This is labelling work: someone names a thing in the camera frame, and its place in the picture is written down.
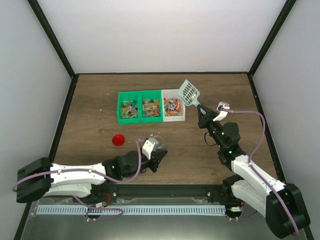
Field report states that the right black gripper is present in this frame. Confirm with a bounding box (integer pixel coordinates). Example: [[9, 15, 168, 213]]
[[198, 104, 225, 149]]

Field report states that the clear plastic cup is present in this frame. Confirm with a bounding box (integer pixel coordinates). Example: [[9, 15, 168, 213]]
[[149, 133, 165, 149]]

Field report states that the light blue slotted scoop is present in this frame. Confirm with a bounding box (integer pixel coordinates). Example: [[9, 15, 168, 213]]
[[177, 79, 200, 107]]

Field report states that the white candy bin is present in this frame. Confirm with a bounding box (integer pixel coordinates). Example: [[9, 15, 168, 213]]
[[161, 89, 186, 122]]

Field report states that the red round lid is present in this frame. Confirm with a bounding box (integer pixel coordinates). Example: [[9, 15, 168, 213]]
[[112, 134, 125, 147]]

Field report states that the green candy bin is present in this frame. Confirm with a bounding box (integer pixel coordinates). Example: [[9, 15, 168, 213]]
[[116, 91, 142, 125], [140, 89, 164, 123]]

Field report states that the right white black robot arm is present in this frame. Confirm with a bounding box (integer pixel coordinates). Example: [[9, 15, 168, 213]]
[[197, 102, 311, 239]]

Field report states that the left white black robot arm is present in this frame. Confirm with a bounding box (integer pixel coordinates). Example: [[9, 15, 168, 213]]
[[13, 149, 168, 203]]

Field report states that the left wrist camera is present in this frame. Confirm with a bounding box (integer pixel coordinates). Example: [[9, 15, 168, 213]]
[[141, 138, 158, 160]]

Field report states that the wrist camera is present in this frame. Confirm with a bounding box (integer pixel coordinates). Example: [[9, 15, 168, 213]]
[[141, 138, 158, 160], [213, 101, 230, 122]]

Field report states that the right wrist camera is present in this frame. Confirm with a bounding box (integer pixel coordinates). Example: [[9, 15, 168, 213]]
[[213, 101, 230, 122]]

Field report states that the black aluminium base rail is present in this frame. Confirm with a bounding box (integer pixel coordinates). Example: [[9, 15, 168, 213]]
[[80, 184, 239, 204]]

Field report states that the light blue slotted cable duct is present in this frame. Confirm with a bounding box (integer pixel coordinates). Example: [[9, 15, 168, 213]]
[[35, 205, 226, 217]]

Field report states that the black frame post right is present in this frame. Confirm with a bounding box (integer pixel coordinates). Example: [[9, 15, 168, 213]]
[[248, 0, 298, 74]]

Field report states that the black frame post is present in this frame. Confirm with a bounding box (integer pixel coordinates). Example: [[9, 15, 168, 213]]
[[248, 0, 298, 74], [26, 0, 76, 77]]

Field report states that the black frame post left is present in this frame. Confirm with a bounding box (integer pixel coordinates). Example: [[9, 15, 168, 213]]
[[26, 0, 76, 77]]

